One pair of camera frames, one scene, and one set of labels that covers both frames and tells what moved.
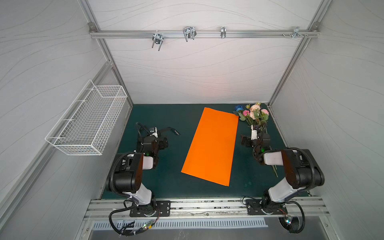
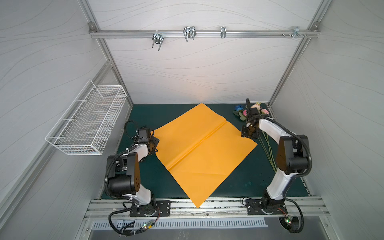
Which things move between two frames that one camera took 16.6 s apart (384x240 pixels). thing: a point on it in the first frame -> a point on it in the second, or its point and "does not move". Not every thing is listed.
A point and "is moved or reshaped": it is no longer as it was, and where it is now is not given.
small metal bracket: [223, 30] does not move
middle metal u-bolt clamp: [189, 32] does not move
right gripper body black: [259, 135] -> [247, 132]
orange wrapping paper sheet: [211, 156] is moved or reshaped
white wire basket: [85, 125] does not move
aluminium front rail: [310, 209] does not move
